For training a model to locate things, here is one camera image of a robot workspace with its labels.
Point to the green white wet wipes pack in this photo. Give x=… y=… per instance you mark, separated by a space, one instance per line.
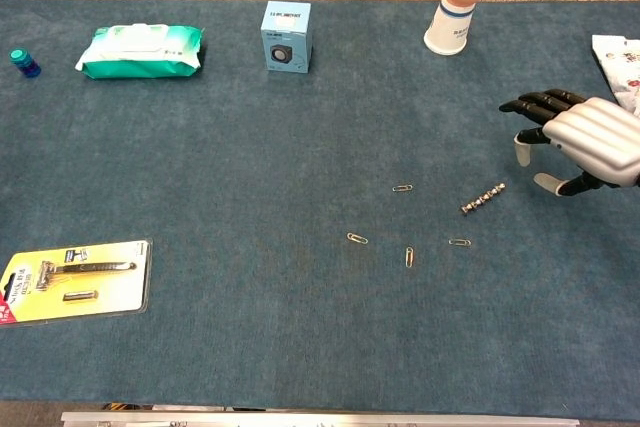
x=140 y=52

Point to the white paper cup blue stripe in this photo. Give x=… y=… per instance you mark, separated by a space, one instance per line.
x=447 y=32

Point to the aluminium rail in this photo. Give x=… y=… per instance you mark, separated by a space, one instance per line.
x=320 y=419

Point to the blue bottle cap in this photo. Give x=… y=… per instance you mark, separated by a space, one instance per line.
x=25 y=65

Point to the light blue speaker box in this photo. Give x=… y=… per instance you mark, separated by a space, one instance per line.
x=285 y=42

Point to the floral patterned bag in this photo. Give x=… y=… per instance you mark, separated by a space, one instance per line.
x=620 y=67

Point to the metal bead chain piece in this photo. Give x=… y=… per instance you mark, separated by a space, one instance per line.
x=482 y=200

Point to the yellow razor blister pack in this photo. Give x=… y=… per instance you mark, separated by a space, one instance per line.
x=75 y=282

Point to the teal felt table cloth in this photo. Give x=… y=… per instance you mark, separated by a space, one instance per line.
x=250 y=172

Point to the metal paperclip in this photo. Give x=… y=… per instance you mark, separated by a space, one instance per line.
x=409 y=257
x=357 y=239
x=402 y=188
x=459 y=242

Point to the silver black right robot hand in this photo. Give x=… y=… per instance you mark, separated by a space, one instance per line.
x=595 y=137

